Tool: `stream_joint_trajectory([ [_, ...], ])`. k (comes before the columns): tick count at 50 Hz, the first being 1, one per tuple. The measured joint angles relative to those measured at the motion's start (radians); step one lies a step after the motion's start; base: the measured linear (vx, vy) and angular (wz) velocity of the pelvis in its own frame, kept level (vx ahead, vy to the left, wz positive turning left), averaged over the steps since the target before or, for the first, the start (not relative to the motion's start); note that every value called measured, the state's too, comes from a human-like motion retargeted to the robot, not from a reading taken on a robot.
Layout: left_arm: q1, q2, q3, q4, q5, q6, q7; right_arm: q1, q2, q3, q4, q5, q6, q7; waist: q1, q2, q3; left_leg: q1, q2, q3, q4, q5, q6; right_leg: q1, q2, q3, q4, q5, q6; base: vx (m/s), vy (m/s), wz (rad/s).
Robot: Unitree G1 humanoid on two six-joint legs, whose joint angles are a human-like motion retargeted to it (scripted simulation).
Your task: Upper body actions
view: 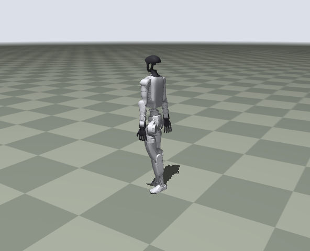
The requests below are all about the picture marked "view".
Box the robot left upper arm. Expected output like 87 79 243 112
140 78 151 106

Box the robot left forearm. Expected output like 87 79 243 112
138 101 147 127

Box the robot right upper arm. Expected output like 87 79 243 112
163 76 166 101

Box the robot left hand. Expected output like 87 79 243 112
137 123 147 141

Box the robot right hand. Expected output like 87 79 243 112
161 114 172 133

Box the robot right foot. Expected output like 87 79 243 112
151 181 160 187

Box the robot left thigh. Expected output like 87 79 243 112
145 121 160 162

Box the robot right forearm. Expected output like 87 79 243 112
162 99 169 119

